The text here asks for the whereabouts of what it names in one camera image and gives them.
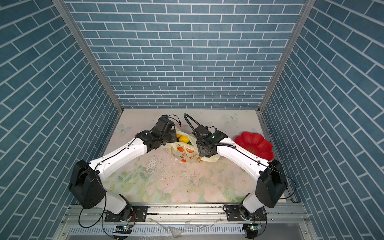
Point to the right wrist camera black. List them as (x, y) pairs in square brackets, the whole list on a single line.
[(202, 130)]

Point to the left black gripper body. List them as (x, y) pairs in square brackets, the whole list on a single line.
[(170, 138)]

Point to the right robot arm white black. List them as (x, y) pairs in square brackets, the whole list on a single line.
[(269, 175)]

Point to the yellow lemon toy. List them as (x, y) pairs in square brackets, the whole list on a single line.
[(184, 139)]

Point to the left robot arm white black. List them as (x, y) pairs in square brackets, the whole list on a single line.
[(86, 183)]

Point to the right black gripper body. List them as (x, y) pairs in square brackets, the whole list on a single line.
[(202, 150)]

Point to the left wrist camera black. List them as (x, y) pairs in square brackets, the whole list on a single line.
[(163, 126)]

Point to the aluminium front rail frame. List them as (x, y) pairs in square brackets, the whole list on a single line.
[(286, 221)]

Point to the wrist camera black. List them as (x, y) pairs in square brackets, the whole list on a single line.
[(163, 126), (202, 130)]

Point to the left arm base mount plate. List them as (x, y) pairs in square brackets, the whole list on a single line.
[(129, 214)]

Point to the circuit board with wires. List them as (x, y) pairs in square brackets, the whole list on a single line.
[(122, 232), (251, 231)]

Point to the right circuit board with wires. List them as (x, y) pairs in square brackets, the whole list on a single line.
[(251, 231)]

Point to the red flower-shaped plastic plate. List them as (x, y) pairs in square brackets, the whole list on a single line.
[(256, 144)]

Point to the crumpled clear plastic wrap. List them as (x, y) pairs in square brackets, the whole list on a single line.
[(180, 230)]

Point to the yellowish plastic fruit-print bag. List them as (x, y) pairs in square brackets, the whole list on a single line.
[(187, 153)]

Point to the left circuit board with wires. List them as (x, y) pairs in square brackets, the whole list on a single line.
[(122, 232)]

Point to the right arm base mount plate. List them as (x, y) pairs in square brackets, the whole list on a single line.
[(236, 213)]

